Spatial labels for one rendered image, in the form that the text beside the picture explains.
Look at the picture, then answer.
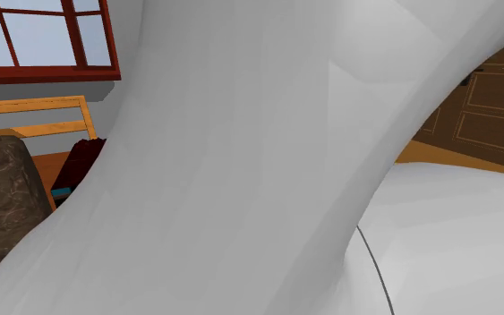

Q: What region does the wooden chair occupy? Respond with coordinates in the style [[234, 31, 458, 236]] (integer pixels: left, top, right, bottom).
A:
[[0, 95, 99, 210]]

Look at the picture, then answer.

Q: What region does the dark red box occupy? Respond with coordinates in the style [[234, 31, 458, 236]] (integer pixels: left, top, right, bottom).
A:
[[50, 137, 107, 208]]

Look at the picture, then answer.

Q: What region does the brown panelled wooden door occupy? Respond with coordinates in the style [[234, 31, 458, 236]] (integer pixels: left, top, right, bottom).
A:
[[416, 30, 504, 174]]

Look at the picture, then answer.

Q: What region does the red framed window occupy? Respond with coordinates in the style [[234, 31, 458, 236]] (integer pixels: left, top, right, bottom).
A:
[[0, 0, 122, 86]]

